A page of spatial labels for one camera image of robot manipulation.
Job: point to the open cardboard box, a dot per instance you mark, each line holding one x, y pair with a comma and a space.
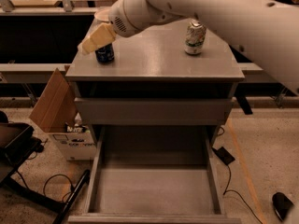
55, 113

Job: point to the open grey middle drawer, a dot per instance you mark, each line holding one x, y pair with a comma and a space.
153, 175

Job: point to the black power adapter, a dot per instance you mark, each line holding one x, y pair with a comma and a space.
224, 155

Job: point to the closed grey top drawer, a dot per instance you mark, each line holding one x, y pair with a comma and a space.
148, 111

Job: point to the green white soda can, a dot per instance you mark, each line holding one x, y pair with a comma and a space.
195, 37

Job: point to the white ceramic bowl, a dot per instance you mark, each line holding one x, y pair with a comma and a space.
102, 14

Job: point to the black chair base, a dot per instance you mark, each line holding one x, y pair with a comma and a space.
46, 172

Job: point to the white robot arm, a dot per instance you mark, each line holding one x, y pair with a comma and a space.
264, 31

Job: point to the grey drawer cabinet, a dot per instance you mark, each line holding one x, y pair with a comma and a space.
155, 65

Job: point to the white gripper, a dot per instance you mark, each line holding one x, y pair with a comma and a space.
123, 19

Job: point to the black shoe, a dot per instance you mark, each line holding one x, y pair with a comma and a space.
282, 205

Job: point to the grey metal rail shelf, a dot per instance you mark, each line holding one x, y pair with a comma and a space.
18, 73

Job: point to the blue pepsi can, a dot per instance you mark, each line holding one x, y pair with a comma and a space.
105, 54

